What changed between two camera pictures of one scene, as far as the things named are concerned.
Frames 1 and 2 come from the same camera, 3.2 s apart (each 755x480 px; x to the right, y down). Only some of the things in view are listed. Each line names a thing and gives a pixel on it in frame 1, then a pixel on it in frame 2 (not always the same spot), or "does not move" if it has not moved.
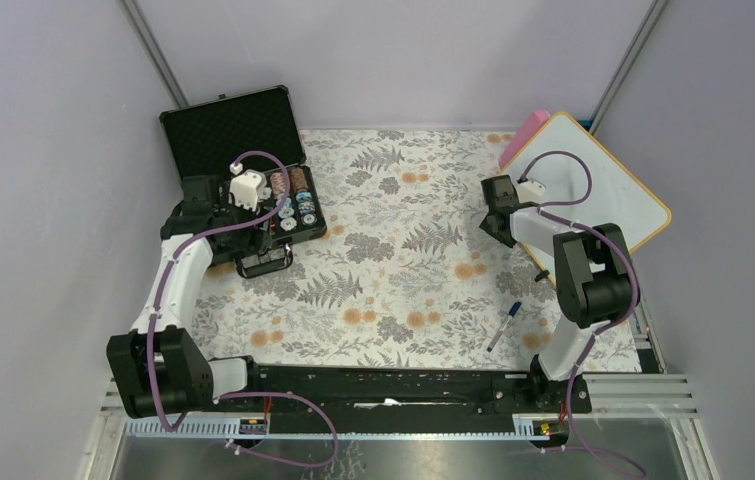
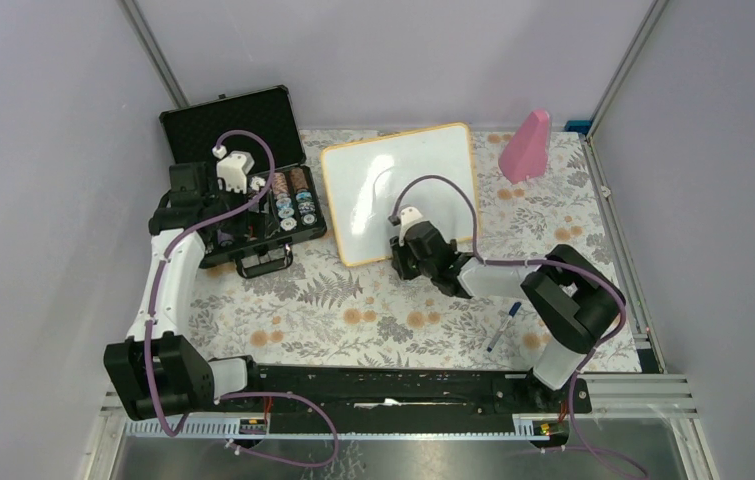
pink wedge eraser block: x=523 y=135 does not move
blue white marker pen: x=496 y=337 does not move
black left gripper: x=254 y=239 -> x=245 y=225
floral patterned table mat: x=406 y=278 does not move
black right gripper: x=485 y=226 -> x=398 y=261
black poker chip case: x=254 y=130 does not move
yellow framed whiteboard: x=586 y=185 -> x=364 y=181
